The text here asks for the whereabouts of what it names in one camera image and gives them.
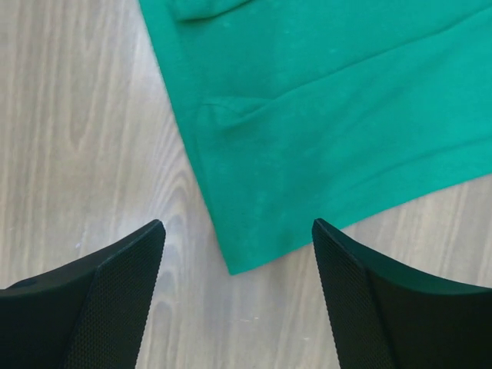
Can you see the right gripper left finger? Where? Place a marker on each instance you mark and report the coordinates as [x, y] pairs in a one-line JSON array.
[[89, 313]]

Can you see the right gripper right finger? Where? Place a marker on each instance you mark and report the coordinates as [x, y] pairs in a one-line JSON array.
[[386, 314]]

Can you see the green t shirt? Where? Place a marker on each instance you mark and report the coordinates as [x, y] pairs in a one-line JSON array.
[[296, 110]]

